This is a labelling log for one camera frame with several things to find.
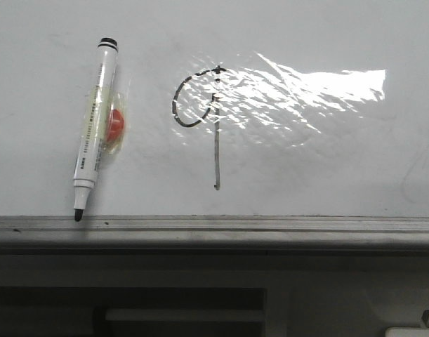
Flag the red magnet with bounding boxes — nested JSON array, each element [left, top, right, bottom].
[[81, 84, 131, 156]]

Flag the white black whiteboard marker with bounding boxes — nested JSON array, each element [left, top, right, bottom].
[[72, 37, 119, 222]]

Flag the white whiteboard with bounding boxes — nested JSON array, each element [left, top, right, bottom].
[[0, 1, 429, 216]]

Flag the dark shelf under board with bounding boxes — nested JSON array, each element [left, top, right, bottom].
[[0, 286, 266, 336]]

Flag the aluminium whiteboard frame rail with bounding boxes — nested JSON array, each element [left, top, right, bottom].
[[0, 215, 429, 253]]

